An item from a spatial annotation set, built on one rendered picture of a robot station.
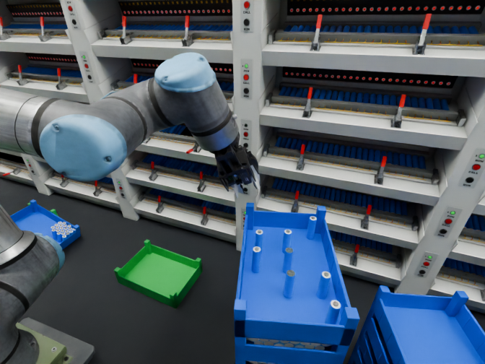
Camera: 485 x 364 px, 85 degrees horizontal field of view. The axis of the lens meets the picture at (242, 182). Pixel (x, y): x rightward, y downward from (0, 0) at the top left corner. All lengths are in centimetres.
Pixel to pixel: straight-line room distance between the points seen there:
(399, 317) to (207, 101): 69
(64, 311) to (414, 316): 119
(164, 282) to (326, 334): 85
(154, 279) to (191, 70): 99
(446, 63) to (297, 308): 70
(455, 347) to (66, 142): 87
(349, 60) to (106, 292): 123
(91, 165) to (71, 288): 104
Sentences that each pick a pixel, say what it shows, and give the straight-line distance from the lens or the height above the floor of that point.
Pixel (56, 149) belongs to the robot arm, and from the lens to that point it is 41.
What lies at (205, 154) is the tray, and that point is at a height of 49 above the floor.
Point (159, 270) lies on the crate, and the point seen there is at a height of 0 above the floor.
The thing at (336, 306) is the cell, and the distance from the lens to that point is 52.
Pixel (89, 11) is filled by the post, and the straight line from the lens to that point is 133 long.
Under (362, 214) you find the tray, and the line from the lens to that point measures 115.
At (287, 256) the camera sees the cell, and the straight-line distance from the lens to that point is 58.
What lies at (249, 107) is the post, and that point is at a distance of 96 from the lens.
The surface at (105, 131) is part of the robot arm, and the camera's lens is 39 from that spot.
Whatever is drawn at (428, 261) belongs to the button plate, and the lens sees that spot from 120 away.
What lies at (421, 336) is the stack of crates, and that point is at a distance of 84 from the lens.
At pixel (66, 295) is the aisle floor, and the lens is 139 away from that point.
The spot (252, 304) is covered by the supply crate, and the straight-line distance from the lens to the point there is 57.
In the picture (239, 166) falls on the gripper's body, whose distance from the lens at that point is 58.
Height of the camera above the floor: 96
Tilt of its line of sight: 31 degrees down
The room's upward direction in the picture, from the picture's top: straight up
